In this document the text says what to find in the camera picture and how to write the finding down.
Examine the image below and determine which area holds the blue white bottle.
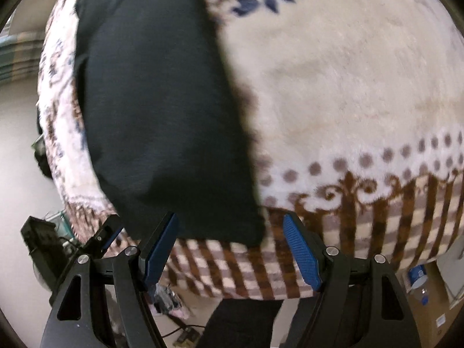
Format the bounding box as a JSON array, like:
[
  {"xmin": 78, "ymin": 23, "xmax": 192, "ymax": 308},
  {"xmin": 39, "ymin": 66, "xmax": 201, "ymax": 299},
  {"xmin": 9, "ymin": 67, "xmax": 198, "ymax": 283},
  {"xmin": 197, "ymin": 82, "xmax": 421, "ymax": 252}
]
[{"xmin": 407, "ymin": 265, "xmax": 429, "ymax": 306}]

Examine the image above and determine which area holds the black knit garment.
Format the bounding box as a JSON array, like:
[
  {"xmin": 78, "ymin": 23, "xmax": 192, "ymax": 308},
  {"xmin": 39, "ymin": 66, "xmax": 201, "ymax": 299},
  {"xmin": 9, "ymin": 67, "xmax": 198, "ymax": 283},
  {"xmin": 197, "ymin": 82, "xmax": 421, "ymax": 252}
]
[{"xmin": 74, "ymin": 0, "xmax": 265, "ymax": 247}]

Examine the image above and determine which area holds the cardboard box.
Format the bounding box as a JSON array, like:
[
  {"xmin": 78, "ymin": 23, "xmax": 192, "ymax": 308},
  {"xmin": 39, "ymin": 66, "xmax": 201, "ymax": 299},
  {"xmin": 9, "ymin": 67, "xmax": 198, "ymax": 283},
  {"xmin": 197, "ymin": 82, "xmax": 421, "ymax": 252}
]
[{"xmin": 398, "ymin": 262, "xmax": 463, "ymax": 347}]

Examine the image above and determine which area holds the striped green beige curtain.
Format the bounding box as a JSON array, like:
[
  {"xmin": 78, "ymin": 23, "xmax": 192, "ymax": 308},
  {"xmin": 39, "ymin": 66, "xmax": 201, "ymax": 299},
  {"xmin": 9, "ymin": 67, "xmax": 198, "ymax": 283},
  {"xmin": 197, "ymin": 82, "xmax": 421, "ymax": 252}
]
[{"xmin": 0, "ymin": 32, "xmax": 45, "ymax": 85}]

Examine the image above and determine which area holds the black trousers leg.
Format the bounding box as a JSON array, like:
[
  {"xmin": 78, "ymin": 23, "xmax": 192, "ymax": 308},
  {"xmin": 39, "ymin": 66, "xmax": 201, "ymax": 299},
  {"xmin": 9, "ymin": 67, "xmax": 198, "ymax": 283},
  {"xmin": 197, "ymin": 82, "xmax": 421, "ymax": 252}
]
[{"xmin": 197, "ymin": 299, "xmax": 283, "ymax": 348}]

